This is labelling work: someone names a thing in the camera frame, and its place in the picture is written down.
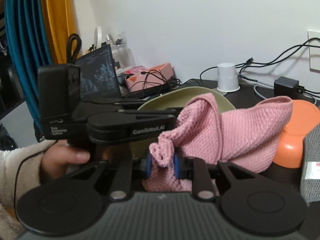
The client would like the white wall socket strip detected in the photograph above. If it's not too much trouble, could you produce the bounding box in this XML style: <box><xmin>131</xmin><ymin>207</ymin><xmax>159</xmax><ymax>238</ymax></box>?
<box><xmin>308</xmin><ymin>30</ymin><xmax>320</xmax><ymax>72</ymax></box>

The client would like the grey waffle cloth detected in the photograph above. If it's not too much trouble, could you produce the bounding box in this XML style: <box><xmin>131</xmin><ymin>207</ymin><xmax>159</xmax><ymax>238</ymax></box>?
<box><xmin>300</xmin><ymin>125</ymin><xmax>320</xmax><ymax>204</ymax></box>

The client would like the white paper cup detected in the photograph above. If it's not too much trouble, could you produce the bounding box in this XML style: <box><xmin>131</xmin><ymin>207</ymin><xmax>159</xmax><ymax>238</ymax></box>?
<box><xmin>217</xmin><ymin>63</ymin><xmax>240</xmax><ymax>93</ymax></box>

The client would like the blue curtain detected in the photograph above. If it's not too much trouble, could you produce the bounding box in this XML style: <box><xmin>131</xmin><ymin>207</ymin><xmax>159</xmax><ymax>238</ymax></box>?
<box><xmin>4</xmin><ymin>0</ymin><xmax>53</xmax><ymax>130</ymax></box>

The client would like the laptop screen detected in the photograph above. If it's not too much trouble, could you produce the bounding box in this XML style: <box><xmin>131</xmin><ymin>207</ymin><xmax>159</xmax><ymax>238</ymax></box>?
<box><xmin>75</xmin><ymin>44</ymin><xmax>121</xmax><ymax>100</ymax></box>

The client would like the yellow curtain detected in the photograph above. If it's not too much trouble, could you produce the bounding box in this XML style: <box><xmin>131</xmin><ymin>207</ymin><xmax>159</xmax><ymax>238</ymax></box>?
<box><xmin>41</xmin><ymin>0</ymin><xmax>77</xmax><ymax>63</ymax></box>

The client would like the left hand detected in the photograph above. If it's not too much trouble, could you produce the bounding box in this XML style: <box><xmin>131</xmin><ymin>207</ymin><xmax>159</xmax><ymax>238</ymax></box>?
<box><xmin>40</xmin><ymin>140</ymin><xmax>90</xmax><ymax>182</ymax></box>

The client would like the pink waffle cloth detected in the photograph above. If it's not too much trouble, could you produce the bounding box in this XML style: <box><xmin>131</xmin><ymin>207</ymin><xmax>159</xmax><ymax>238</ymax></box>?
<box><xmin>143</xmin><ymin>93</ymin><xmax>293</xmax><ymax>192</ymax></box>

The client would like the pink box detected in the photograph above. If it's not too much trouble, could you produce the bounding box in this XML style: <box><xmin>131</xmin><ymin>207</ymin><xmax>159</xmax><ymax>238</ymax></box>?
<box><xmin>125</xmin><ymin>63</ymin><xmax>175</xmax><ymax>92</ymax></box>

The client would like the black cable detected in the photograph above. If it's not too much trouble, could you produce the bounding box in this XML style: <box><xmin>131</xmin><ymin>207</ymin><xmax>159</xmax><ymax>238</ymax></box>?
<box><xmin>199</xmin><ymin>38</ymin><xmax>320</xmax><ymax>81</ymax></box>

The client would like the orange container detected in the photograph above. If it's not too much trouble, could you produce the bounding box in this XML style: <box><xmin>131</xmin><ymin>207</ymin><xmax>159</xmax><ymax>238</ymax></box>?
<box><xmin>273</xmin><ymin>100</ymin><xmax>319</xmax><ymax>168</ymax></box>

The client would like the black power adapter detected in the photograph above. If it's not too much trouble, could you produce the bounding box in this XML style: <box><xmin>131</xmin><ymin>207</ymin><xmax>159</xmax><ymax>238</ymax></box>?
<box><xmin>273</xmin><ymin>76</ymin><xmax>305</xmax><ymax>99</ymax></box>

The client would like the green bowl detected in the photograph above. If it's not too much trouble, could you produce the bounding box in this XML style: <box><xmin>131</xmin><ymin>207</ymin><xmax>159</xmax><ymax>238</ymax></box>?
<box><xmin>130</xmin><ymin>87</ymin><xmax>235</xmax><ymax>165</ymax></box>

